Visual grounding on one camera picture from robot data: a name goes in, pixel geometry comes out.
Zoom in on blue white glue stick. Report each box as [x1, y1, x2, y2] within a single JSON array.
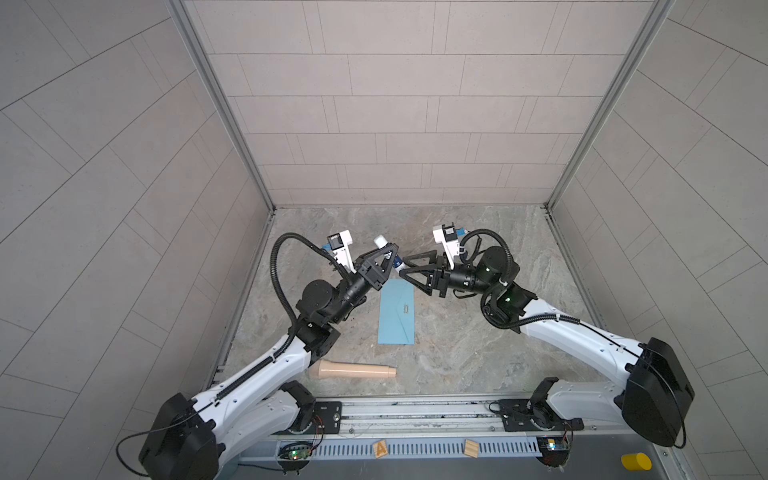
[[373, 235, 404, 269]]

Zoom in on teal paper envelope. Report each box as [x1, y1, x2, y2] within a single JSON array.
[[378, 279, 415, 345]]

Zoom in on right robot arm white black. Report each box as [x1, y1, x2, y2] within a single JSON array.
[[398, 225, 695, 449]]

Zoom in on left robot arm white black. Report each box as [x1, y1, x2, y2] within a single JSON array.
[[117, 232, 398, 479]]

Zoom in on wooden letter A block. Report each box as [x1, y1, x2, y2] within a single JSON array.
[[373, 440, 389, 459]]

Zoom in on beige plastic toy microphone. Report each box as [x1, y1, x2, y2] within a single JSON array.
[[309, 360, 397, 379]]

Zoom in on plain wooden block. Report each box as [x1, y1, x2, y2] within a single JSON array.
[[463, 439, 480, 458]]

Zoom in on yellow cylinder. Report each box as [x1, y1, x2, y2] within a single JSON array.
[[621, 452, 653, 472]]

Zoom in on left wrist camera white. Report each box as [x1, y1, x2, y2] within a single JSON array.
[[322, 230, 356, 273]]

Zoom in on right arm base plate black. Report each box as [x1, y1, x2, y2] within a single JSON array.
[[488, 399, 585, 432]]

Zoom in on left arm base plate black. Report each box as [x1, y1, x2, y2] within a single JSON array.
[[287, 401, 343, 435]]

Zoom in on grey slotted cable duct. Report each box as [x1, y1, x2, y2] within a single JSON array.
[[310, 436, 542, 461]]

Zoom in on left circuit board with wires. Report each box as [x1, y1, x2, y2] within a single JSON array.
[[277, 441, 315, 462]]

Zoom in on circuit board with wires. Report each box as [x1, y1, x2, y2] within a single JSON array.
[[536, 437, 571, 468], [277, 441, 315, 462]]

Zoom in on right circuit board with wires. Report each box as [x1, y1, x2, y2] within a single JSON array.
[[536, 437, 571, 468]]

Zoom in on aluminium mounting rail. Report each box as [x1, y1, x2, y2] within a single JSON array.
[[173, 391, 673, 444]]

